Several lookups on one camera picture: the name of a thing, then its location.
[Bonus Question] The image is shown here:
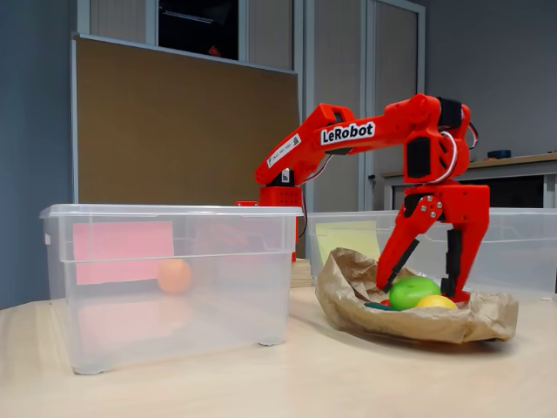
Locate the crumpled brown paper bag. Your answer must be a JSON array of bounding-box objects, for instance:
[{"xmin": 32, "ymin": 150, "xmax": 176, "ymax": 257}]
[{"xmin": 314, "ymin": 247, "xmax": 520, "ymax": 345}]

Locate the green toy apple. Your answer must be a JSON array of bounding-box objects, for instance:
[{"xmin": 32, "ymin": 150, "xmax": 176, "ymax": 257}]
[{"xmin": 388, "ymin": 274, "xmax": 442, "ymax": 312}]

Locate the yellow paper note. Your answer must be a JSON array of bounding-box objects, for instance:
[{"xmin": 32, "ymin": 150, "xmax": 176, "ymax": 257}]
[{"xmin": 315, "ymin": 220, "xmax": 384, "ymax": 265}]

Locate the wooden base block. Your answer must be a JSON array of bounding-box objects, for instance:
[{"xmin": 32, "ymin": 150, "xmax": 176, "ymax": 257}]
[{"xmin": 290, "ymin": 257, "xmax": 315, "ymax": 289}]

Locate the toy orange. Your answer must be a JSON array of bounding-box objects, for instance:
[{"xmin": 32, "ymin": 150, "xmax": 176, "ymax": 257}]
[{"xmin": 156, "ymin": 259, "xmax": 193, "ymax": 295}]

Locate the grey tall cabinet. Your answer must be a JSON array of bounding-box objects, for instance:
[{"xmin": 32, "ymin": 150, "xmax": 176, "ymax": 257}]
[{"xmin": 77, "ymin": 0, "xmax": 427, "ymax": 212}]

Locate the grey sideboard with wooden top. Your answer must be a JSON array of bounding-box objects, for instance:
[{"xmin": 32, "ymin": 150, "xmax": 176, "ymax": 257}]
[{"xmin": 381, "ymin": 152, "xmax": 557, "ymax": 211}]

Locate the brown cork board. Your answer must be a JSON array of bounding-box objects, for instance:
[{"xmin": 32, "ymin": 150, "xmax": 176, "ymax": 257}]
[{"xmin": 70, "ymin": 32, "xmax": 301, "ymax": 206}]

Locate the pink paper note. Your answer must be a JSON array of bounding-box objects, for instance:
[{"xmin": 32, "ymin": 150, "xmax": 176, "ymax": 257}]
[{"xmin": 72, "ymin": 220, "xmax": 176, "ymax": 287}]

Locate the yellow toy lemon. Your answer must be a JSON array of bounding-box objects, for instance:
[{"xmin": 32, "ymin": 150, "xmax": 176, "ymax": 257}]
[{"xmin": 416, "ymin": 294, "xmax": 459, "ymax": 311}]

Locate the clear plastic bin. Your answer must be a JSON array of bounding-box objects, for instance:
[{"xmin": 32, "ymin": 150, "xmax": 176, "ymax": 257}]
[
  {"xmin": 38, "ymin": 203, "xmax": 305, "ymax": 375},
  {"xmin": 306, "ymin": 207, "xmax": 557, "ymax": 302}
]

